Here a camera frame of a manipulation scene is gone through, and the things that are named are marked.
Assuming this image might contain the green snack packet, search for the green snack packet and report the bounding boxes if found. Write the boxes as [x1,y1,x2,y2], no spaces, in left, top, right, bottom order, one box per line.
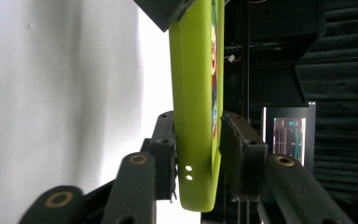
[168,0,226,214]

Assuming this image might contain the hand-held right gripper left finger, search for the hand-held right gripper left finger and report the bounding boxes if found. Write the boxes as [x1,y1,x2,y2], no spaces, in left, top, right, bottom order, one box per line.
[142,110,179,202]

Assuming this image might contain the black metal pole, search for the black metal pole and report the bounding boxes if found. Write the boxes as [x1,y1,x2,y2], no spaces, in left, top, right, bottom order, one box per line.
[241,0,252,121]

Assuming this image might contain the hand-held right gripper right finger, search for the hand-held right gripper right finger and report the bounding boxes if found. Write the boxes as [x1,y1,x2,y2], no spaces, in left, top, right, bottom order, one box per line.
[219,110,269,201]

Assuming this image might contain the black curtain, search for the black curtain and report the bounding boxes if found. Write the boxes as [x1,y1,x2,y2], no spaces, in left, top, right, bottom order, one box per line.
[294,0,358,202]

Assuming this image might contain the monitor with lit screen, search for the monitor with lit screen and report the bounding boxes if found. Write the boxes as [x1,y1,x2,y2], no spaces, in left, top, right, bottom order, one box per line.
[262,101,318,168]

